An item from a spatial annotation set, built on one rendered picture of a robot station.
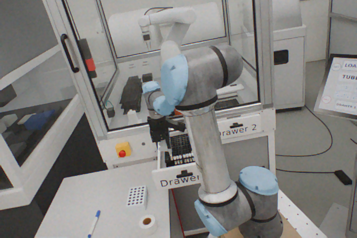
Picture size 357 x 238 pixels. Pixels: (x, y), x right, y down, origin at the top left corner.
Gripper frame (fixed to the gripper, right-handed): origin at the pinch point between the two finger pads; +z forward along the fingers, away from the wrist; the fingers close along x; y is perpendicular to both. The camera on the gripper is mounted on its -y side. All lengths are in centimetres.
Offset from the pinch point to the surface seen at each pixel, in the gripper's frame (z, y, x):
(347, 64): -21, -92, -14
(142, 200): 15.2, 17.2, 12.7
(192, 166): 2.9, -8.5, 10.8
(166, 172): 3.7, 3.3, 10.8
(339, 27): 4, -187, -172
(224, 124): 3.6, -30.5, -21.2
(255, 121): 6, -47, -21
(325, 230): 92, -86, -11
